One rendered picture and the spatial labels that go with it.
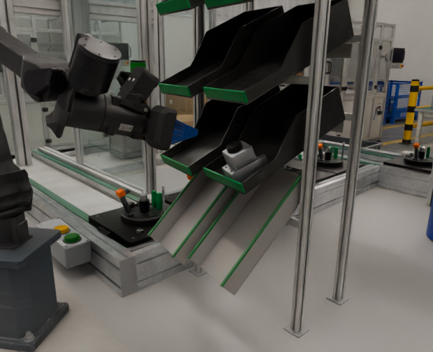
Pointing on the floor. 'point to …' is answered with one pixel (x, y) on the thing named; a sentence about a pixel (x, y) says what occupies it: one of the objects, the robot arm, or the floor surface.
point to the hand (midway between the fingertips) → (170, 126)
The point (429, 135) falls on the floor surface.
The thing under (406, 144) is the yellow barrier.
